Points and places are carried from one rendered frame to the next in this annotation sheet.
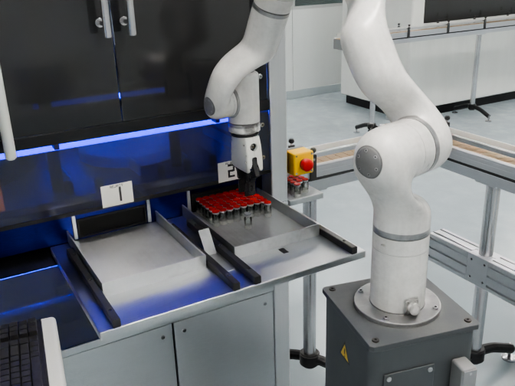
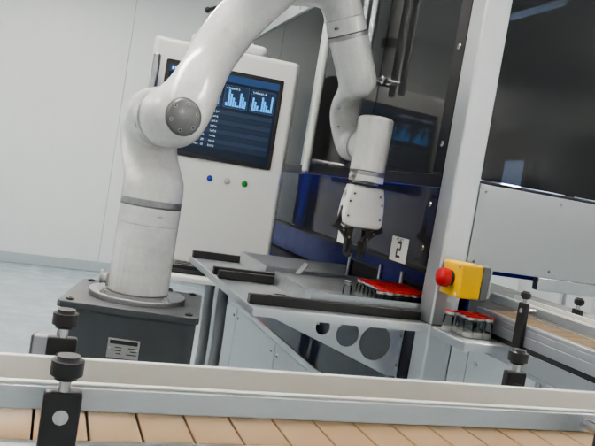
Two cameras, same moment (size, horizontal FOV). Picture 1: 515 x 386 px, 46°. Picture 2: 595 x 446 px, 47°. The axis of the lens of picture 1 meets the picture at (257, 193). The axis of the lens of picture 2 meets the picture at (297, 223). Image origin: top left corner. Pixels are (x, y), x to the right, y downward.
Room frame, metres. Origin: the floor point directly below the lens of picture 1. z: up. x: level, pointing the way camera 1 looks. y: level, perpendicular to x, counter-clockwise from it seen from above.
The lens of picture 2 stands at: (1.69, -1.61, 1.13)
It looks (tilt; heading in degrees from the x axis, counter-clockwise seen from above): 3 degrees down; 99
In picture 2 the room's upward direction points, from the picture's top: 9 degrees clockwise
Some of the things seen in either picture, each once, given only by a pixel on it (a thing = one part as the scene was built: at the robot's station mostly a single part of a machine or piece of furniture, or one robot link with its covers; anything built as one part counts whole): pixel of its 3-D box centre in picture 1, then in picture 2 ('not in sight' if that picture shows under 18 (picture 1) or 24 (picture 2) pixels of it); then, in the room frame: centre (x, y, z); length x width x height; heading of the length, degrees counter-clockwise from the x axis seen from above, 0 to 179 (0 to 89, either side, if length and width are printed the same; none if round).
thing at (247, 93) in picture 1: (241, 96); (371, 143); (1.57, 0.03, 1.26); 0.09 x 0.08 x 0.13; 130
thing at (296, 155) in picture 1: (297, 161); (464, 280); (1.82, -0.13, 1.00); 0.08 x 0.07 x 0.07; 29
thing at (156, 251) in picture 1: (132, 248); (308, 271); (1.44, 0.33, 0.90); 0.34 x 0.26 x 0.04; 29
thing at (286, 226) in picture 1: (247, 219); (357, 295); (1.60, 0.03, 0.90); 0.34 x 0.26 x 0.04; 29
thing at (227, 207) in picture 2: not in sight; (211, 154); (0.97, 0.72, 1.19); 0.50 x 0.19 x 0.78; 21
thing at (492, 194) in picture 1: (483, 275); not in sight; (2.01, -0.83, 0.46); 0.09 x 0.09 x 0.77; 29
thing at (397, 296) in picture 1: (398, 267); (143, 251); (1.18, -0.30, 0.95); 0.19 x 0.19 x 0.18
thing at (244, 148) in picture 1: (245, 148); (361, 203); (1.58, 0.03, 1.12); 0.10 x 0.08 x 0.11; 29
